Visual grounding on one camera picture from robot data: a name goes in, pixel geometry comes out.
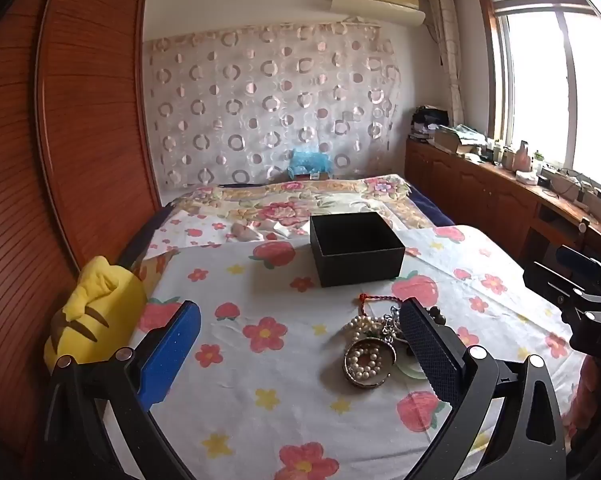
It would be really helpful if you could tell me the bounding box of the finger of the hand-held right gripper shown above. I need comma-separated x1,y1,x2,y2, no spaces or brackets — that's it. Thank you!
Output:
554,245,601,295
523,260,598,322

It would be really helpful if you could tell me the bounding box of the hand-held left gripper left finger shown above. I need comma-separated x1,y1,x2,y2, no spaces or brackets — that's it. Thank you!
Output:
43,300,202,480

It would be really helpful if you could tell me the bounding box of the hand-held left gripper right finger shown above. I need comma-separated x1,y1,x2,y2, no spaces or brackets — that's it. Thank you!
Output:
399,297,567,480

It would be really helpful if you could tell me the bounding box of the pale green jade bangle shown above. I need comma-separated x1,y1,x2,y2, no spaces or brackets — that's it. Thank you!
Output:
391,352,427,382

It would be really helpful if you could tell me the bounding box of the silver keyring chain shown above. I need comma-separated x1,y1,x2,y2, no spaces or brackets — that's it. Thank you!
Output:
379,305,404,347

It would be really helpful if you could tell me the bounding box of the white pearl necklace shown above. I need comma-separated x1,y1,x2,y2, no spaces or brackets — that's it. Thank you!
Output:
343,315,396,383

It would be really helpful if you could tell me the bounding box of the red braided cord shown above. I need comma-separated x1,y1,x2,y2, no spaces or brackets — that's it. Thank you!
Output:
357,292,406,309

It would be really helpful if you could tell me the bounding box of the round metal bangle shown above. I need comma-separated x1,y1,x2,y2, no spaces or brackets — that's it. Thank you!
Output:
343,337,397,390

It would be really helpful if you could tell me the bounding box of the black square box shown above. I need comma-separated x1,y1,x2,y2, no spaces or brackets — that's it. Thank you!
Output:
309,211,406,288

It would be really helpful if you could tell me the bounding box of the white power strip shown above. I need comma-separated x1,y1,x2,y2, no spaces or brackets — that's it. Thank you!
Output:
537,172,588,202

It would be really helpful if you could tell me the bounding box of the yellow plush toy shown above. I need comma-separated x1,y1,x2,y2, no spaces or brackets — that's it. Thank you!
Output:
43,256,148,372

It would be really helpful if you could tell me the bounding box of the wooden cabinet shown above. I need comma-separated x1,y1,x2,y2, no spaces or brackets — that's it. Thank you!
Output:
404,137,601,286

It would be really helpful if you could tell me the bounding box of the dark blue mattress cover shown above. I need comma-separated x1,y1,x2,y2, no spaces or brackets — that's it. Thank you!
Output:
409,184,457,229

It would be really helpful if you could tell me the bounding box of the cardboard box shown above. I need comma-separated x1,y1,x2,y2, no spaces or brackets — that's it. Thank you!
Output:
433,127,486,157

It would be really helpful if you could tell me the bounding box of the window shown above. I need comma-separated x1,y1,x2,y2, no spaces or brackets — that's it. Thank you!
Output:
477,0,601,198

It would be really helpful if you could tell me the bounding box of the floral blanket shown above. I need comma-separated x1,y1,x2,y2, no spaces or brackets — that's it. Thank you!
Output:
165,174,443,242

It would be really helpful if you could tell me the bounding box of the blue gift bag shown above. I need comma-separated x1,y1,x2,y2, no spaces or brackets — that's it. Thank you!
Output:
287,148,334,177

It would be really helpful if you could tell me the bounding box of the white window curtain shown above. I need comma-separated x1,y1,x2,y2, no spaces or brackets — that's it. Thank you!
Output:
427,0,470,132

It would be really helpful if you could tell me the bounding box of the wooden slatted wardrobe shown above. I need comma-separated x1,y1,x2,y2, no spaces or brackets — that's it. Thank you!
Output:
0,0,164,463

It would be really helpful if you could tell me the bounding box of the circle pattern wall curtain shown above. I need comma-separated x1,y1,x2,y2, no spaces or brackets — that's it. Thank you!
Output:
143,19,404,189

